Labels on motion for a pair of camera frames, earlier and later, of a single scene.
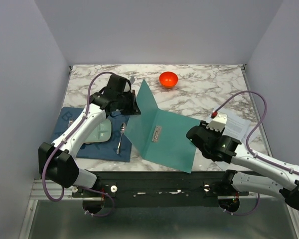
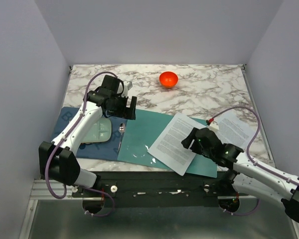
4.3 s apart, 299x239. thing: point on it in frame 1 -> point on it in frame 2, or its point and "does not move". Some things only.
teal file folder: (160, 135) -> (140, 133)
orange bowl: (168, 79) does not move
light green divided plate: (103, 133) does not move
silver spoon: (122, 128) does not move
